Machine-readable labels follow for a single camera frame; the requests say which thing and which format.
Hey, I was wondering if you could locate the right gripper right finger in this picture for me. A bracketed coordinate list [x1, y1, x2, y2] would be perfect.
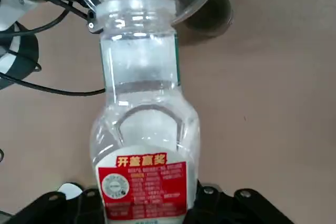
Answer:
[185, 180, 296, 224]

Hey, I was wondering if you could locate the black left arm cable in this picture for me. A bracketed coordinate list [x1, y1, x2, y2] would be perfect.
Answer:
[0, 0, 106, 96]

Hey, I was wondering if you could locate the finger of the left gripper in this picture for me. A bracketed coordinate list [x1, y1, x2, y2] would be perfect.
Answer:
[85, 8, 103, 35]

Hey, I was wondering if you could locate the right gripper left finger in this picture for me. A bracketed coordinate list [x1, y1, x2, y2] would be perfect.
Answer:
[0, 182, 107, 224]

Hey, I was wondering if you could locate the dark glass bottle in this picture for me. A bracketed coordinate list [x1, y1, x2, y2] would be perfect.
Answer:
[167, 0, 235, 39]

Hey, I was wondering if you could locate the clear plastic drink bottle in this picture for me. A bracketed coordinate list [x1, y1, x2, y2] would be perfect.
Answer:
[90, 0, 202, 224]

